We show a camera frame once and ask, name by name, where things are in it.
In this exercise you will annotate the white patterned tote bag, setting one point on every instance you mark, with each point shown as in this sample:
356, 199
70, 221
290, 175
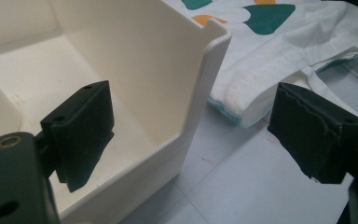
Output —
276, 62

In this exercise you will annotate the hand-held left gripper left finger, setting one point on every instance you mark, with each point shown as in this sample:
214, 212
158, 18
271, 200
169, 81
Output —
80, 124

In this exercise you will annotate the white plastic storage box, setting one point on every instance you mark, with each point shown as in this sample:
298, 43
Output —
155, 62

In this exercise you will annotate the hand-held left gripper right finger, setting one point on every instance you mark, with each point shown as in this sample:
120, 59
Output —
313, 137

